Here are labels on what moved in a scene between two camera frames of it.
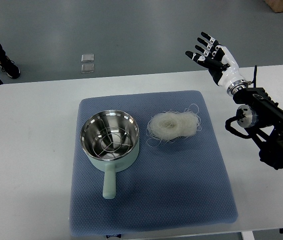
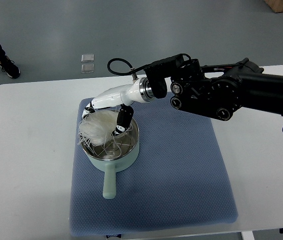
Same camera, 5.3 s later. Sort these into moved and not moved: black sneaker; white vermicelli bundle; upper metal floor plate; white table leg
Moved: white vermicelli bundle
Not moved: upper metal floor plate; white table leg; black sneaker
